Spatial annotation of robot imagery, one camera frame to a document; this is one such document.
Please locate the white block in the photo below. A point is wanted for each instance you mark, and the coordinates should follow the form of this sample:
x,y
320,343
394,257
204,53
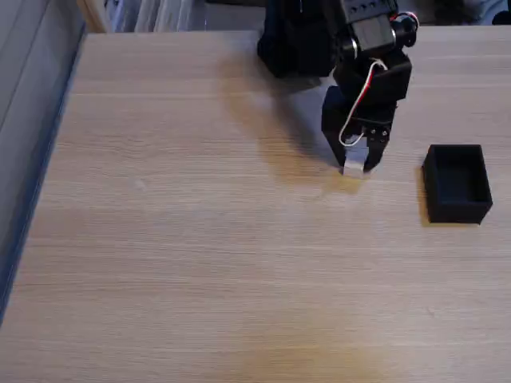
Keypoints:
x,y
354,161

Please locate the black box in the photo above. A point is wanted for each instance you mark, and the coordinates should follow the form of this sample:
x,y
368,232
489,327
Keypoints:
x,y
457,185

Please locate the white curtain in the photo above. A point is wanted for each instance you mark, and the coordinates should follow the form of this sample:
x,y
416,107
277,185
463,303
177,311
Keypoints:
x,y
159,15

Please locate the light wooden frame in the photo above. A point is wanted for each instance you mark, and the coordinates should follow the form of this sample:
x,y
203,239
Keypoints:
x,y
93,15

